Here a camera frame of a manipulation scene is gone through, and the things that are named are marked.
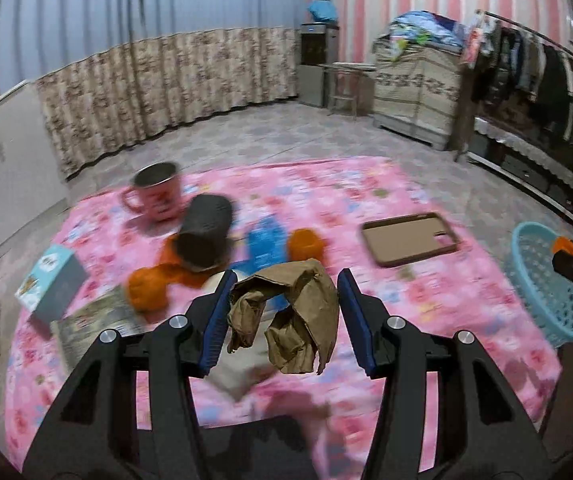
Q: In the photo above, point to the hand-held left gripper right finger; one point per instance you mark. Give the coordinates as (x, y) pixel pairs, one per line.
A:
(359, 325)

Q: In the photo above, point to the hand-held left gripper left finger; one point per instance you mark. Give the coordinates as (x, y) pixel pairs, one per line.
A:
(215, 325)

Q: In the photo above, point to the light blue plastic basket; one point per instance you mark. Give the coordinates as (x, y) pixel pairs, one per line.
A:
(541, 290)

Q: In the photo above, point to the brown paper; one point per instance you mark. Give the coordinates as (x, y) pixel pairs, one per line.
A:
(306, 310)

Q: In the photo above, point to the cream round container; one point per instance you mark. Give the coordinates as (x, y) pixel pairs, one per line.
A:
(239, 375)

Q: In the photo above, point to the orange snack packet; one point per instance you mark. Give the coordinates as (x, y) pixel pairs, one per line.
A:
(144, 287)

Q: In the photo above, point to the brown rectangular tray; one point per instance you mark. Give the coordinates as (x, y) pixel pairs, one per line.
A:
(406, 242)

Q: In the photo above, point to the dark grey cylindrical container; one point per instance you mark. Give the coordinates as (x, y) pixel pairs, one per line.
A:
(204, 230)

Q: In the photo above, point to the printed booklet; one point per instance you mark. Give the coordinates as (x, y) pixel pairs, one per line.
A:
(96, 320)

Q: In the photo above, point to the low cabinet with lace cover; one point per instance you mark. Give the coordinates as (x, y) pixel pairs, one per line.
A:
(526, 160)

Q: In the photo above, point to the pink metal mug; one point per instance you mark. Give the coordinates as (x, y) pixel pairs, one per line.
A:
(159, 205)

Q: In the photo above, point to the blue and white box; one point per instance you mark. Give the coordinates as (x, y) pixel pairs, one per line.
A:
(51, 280)

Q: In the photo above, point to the row of hanging clothes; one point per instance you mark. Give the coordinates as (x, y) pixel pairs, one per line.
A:
(531, 70)

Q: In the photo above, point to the cloth-covered cabinet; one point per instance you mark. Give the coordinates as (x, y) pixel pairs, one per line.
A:
(411, 95)

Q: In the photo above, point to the blue floral curtain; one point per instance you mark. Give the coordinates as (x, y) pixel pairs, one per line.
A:
(166, 75)

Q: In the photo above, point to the small stool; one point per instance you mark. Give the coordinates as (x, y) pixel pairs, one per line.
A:
(346, 67)

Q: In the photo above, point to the white cabinet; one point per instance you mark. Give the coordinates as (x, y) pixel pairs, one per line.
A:
(6, 160)

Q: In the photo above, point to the pile of clothes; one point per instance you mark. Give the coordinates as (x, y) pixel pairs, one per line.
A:
(426, 25)

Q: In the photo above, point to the blue bag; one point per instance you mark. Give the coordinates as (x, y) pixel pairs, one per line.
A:
(324, 10)

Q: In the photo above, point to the metal clothes rail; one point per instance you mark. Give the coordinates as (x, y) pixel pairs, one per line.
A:
(526, 30)

